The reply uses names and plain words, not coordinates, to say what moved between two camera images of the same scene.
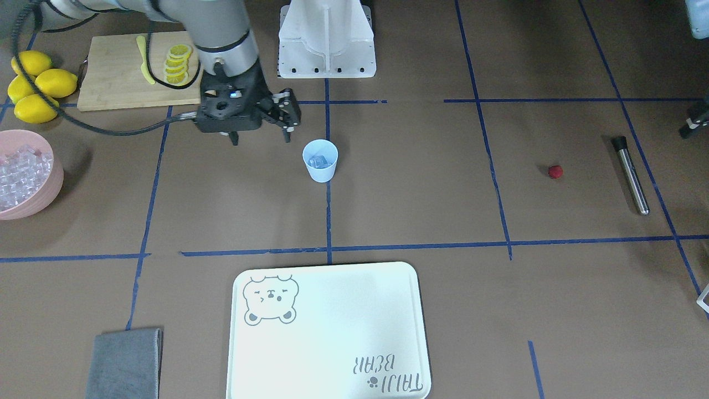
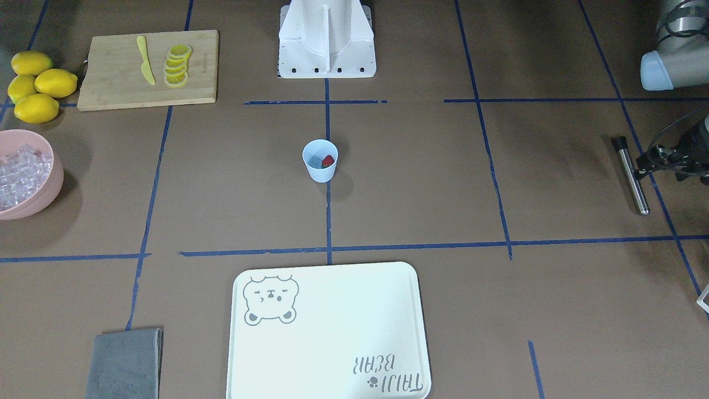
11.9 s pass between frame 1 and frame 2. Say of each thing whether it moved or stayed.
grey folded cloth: stayed
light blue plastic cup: stayed
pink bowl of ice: stayed
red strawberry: moved
